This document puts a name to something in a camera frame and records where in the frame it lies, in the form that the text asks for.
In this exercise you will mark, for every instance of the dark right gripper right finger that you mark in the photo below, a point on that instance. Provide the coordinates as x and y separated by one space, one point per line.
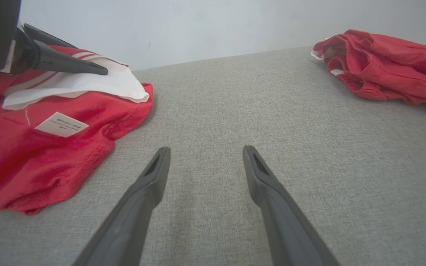
287 229

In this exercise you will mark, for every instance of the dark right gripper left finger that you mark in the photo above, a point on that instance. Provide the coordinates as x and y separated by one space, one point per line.
135 214

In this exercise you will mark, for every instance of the red shorts with white trim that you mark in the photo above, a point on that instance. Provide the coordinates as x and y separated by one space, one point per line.
390 70

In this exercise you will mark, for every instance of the red jersey with white sleeves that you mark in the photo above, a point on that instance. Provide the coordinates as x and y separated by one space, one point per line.
31 166

